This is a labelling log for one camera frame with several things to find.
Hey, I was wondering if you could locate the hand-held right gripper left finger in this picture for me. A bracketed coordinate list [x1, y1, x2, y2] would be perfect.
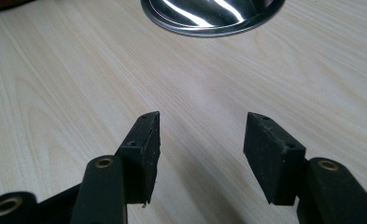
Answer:
[115, 110, 162, 205]

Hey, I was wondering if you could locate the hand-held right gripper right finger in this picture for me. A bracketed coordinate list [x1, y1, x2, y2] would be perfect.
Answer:
[243, 111, 307, 206]

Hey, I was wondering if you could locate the metal utensil rack stand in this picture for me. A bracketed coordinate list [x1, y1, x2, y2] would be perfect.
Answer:
[140, 0, 287, 38]

